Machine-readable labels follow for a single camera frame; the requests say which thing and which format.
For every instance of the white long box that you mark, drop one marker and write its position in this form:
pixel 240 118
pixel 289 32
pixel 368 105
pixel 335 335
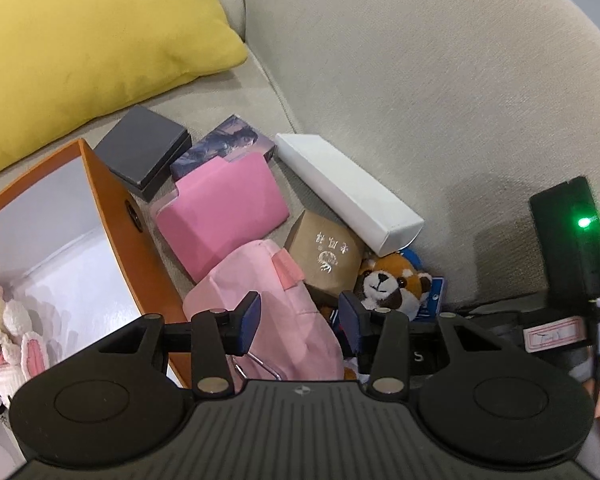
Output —
pixel 345 190

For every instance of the pink flap pouch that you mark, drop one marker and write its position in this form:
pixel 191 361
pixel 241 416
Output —
pixel 220 215

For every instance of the orange storage box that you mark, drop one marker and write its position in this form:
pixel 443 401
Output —
pixel 125 240

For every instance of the brown gift box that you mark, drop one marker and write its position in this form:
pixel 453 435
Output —
pixel 325 255

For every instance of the dark grey box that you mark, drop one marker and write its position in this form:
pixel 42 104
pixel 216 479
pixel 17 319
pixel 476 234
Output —
pixel 140 145

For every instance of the purple printed box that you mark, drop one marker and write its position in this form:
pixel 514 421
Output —
pixel 225 137

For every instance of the white crochet flower doll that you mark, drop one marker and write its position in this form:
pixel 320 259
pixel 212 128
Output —
pixel 0 320

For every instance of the pink cloth bag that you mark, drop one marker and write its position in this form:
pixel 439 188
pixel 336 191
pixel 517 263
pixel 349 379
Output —
pixel 290 330

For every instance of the blue paper tag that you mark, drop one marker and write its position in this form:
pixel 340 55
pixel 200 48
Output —
pixel 432 300

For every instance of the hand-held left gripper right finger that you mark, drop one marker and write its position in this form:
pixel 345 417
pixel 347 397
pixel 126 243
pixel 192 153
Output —
pixel 351 325

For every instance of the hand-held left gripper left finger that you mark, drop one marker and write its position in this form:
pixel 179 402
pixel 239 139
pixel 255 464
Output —
pixel 249 320

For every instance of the yellow pillow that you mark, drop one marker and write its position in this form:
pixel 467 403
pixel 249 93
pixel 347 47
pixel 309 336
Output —
pixel 80 50

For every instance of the beige sofa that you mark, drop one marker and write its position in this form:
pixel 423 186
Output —
pixel 430 85

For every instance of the red panda plush toy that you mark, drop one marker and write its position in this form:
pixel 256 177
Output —
pixel 385 285

